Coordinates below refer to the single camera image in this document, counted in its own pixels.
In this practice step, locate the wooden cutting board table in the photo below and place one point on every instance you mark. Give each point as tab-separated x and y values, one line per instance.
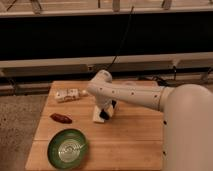
130	141

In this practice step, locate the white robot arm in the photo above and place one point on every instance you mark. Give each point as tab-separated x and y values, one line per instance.
187	118

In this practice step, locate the black eraser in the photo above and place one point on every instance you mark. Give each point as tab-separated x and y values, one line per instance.
106	114

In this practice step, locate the dark red chili pepper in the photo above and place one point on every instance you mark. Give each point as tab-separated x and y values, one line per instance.
61	118

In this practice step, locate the green glass bowl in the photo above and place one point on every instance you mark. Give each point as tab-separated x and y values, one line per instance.
67	149

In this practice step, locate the white plastic bottle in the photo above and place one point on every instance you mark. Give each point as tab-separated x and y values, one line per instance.
64	95

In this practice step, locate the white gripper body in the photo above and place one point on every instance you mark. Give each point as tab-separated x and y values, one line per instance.
106	106

